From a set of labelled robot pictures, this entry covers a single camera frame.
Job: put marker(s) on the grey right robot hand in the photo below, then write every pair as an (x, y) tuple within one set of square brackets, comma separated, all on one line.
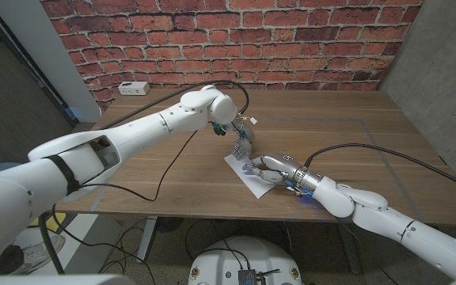
[(283, 166)]

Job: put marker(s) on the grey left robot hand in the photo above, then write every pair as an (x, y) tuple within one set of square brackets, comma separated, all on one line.
[(244, 144)]

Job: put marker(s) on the white receipt paper strip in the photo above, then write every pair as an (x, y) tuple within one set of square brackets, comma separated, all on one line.
[(257, 186)]

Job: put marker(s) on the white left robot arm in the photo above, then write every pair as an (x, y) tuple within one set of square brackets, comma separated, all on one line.
[(141, 130)]

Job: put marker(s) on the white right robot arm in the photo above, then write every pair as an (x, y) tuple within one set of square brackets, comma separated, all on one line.
[(390, 223)]

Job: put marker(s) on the white robot torso dome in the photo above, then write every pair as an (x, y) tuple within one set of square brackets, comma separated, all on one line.
[(228, 257)]

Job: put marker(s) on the black round floor fixture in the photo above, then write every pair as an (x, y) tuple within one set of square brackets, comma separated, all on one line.
[(170, 224)]

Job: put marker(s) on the grey metal table leg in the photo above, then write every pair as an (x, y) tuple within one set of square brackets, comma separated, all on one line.
[(350, 253), (145, 241)]

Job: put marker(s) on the red brick printed backdrop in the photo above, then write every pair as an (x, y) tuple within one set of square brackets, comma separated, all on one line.
[(291, 39)]

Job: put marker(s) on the grey electronics box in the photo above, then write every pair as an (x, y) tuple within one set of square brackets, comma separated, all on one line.
[(249, 278)]

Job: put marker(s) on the white power strip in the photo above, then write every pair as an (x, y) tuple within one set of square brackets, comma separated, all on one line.
[(134, 88)]

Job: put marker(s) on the yellow and black floor object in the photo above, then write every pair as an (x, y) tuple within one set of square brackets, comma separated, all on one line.
[(58, 223)]

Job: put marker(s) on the dark door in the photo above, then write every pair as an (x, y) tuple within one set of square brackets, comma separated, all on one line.
[(6, 99)]

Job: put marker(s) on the white door frame pillar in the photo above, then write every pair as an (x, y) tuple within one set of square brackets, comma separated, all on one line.
[(50, 51)]

